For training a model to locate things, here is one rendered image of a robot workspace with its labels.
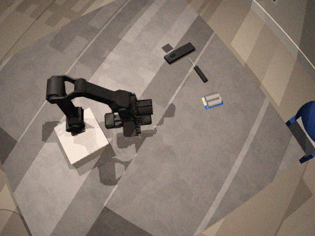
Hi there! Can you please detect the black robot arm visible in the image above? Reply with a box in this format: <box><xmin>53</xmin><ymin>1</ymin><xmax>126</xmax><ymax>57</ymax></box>
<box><xmin>46</xmin><ymin>74</ymin><xmax>153</xmax><ymax>137</ymax></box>

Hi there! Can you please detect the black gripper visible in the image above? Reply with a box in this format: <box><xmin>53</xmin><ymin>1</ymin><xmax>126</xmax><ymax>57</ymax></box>
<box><xmin>104</xmin><ymin>113</ymin><xmax>152</xmax><ymax>129</ymax></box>

